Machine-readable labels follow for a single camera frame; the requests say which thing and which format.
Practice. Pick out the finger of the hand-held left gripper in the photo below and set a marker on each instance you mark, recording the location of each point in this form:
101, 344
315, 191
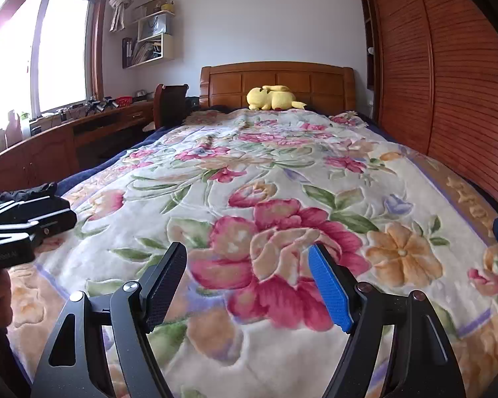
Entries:
54, 227
25, 211

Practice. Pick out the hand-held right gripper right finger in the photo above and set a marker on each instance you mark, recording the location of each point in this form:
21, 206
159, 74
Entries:
328, 290

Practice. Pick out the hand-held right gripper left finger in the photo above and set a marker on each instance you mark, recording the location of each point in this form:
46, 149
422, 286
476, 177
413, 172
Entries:
166, 286

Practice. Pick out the dark folded clothes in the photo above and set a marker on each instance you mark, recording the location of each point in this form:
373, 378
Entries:
20, 194

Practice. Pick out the person's left hand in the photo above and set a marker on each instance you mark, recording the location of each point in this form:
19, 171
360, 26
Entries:
2, 298

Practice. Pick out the wooden desk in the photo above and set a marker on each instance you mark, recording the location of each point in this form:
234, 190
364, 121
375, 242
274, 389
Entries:
37, 153

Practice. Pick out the floral blanket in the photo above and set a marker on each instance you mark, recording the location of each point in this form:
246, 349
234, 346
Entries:
274, 174

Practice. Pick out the red basket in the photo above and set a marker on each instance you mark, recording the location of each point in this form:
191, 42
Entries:
124, 101

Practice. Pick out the metal pot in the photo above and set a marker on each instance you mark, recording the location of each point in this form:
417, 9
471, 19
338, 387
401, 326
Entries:
140, 93

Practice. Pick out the wooden framed window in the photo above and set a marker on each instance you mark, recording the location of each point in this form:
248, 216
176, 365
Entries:
62, 49

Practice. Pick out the dark wooden chair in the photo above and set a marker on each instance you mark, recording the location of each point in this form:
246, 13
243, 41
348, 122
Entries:
170, 103

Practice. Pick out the yellow plush toy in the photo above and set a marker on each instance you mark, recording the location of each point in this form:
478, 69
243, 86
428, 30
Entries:
269, 98

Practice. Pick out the wooden bed headboard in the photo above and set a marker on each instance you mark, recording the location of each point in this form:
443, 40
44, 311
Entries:
224, 87

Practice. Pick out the white paper bag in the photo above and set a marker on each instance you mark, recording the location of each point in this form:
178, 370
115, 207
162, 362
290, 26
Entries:
151, 27

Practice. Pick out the tied white curtain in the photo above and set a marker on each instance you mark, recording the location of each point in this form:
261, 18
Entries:
120, 2

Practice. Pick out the wooden louvered wardrobe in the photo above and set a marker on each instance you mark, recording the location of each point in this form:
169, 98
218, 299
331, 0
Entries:
460, 91

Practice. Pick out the small yellow toy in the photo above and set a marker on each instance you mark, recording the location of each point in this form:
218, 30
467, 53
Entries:
167, 6

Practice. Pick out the white wall shelf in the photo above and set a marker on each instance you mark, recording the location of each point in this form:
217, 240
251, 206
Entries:
168, 45

